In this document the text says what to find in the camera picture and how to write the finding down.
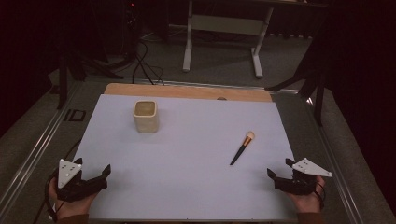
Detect person's left hand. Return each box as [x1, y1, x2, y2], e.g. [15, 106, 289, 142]
[48, 176, 99, 220]

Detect black-handled makeup brush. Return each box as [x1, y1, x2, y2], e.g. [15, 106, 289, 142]
[229, 131, 256, 166]

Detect person's right hand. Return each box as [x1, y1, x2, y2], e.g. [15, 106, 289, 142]
[284, 175, 327, 215]

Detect pale lavender table sheet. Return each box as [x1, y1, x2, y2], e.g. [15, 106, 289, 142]
[72, 93, 299, 221]

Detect beige square holder cup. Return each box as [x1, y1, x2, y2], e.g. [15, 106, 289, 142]
[133, 99, 160, 134]

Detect silver metal rail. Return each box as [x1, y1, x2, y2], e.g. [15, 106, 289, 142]
[133, 78, 301, 93]
[302, 92, 367, 224]
[0, 81, 82, 217]

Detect left hand-held gripper cable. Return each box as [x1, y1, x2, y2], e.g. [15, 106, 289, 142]
[32, 138, 83, 224]

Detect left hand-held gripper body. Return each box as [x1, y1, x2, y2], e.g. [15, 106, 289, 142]
[55, 158, 108, 203]

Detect black floor cables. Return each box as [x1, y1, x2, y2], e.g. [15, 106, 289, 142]
[132, 39, 166, 86]

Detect hand-held gripper cable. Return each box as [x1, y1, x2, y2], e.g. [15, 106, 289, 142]
[313, 181, 327, 210]
[32, 138, 83, 224]

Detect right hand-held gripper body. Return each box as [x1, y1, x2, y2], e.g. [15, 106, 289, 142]
[274, 157, 333, 196]

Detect right hand-held gripper cable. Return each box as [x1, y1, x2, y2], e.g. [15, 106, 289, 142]
[313, 181, 327, 210]

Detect white metal desk frame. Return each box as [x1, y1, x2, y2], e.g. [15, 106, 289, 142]
[182, 0, 329, 79]

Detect dark equipment rack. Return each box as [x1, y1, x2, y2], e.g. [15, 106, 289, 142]
[121, 0, 142, 61]

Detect black metal stand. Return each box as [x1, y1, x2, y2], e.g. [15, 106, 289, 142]
[46, 46, 125, 110]
[265, 46, 329, 127]

